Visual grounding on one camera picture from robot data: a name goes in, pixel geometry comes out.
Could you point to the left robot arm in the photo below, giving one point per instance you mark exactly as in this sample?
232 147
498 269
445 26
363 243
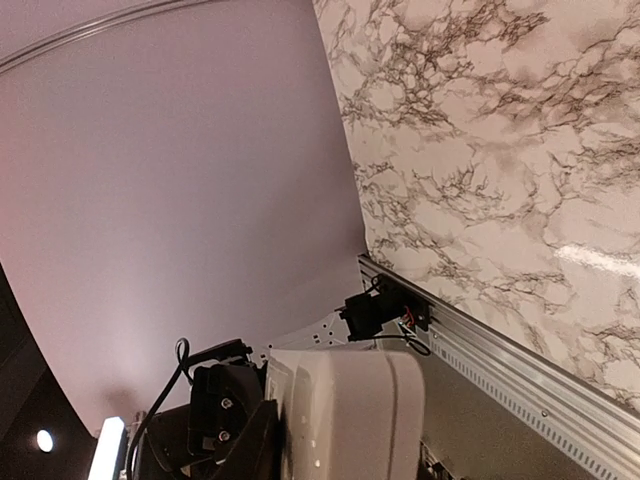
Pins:
336 413

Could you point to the ceiling spot light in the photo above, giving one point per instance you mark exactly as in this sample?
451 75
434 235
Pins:
45 441

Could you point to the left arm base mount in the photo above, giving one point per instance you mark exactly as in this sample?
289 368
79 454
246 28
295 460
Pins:
387 310

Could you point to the left aluminium corner post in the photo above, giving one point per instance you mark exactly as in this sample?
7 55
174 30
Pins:
93 27

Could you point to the aluminium front rail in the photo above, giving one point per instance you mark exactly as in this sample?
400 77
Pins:
494 410

